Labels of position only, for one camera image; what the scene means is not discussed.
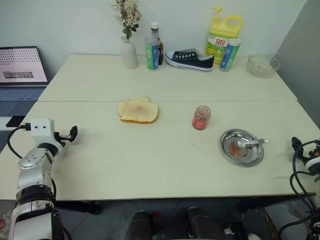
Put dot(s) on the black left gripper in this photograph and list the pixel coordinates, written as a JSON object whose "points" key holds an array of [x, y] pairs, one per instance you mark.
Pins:
{"points": [[60, 138]]}

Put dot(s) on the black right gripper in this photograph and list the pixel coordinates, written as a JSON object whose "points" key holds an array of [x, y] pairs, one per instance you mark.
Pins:
{"points": [[305, 153]]}

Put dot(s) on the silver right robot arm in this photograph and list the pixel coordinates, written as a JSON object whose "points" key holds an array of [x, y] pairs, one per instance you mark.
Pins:
{"points": [[317, 190]]}

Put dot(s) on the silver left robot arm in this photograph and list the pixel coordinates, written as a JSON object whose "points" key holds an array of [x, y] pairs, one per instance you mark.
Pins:
{"points": [[32, 172]]}

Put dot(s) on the plain bread slice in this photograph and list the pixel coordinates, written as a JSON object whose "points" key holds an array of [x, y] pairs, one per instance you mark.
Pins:
{"points": [[121, 108]]}

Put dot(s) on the toast slices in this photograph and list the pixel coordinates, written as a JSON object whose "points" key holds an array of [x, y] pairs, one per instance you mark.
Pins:
{"points": [[140, 113]]}

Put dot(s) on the glass jam jar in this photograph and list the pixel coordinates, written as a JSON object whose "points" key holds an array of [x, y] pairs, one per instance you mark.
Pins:
{"points": [[201, 117]]}

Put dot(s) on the metal spoon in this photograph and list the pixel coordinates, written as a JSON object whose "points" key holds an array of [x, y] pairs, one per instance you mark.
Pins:
{"points": [[250, 143]]}

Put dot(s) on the round metal plate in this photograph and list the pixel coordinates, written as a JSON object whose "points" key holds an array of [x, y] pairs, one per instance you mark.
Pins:
{"points": [[242, 147]]}

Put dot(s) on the open laptop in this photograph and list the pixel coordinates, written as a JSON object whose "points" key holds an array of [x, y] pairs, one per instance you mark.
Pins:
{"points": [[20, 75]]}

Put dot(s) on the clear glass bowl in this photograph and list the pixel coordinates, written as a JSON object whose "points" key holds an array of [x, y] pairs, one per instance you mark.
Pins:
{"points": [[261, 65]]}

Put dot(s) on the white ceramic vase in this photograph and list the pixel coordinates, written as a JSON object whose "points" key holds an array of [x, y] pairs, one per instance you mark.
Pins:
{"points": [[129, 53]]}

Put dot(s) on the blue green cylinder tube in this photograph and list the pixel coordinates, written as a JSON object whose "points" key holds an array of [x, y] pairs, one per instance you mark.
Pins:
{"points": [[229, 55], [151, 55]]}

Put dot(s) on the dark rounded shape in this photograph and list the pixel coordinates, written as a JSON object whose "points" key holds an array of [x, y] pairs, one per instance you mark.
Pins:
{"points": [[203, 223], [139, 226]]}

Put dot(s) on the dark sauce bottle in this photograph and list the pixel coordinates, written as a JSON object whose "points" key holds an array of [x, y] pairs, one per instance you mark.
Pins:
{"points": [[157, 42]]}

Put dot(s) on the yellow detergent pump bottle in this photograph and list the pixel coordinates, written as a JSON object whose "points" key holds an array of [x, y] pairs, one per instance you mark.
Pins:
{"points": [[222, 35]]}

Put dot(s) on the dried flower bunch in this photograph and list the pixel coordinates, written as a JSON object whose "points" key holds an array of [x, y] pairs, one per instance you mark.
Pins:
{"points": [[128, 15]]}

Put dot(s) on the black white canvas shoe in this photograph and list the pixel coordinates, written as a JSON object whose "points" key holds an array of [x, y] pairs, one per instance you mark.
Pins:
{"points": [[190, 60]]}

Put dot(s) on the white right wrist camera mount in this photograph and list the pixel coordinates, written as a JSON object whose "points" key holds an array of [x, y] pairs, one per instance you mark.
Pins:
{"points": [[314, 163]]}

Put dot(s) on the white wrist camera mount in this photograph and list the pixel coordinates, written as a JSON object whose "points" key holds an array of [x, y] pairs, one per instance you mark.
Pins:
{"points": [[41, 130], [314, 163]]}

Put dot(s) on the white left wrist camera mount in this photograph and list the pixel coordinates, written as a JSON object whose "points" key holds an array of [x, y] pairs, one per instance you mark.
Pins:
{"points": [[41, 130]]}

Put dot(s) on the black table frame bar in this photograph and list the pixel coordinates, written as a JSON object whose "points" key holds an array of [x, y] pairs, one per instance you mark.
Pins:
{"points": [[272, 201], [77, 206]]}

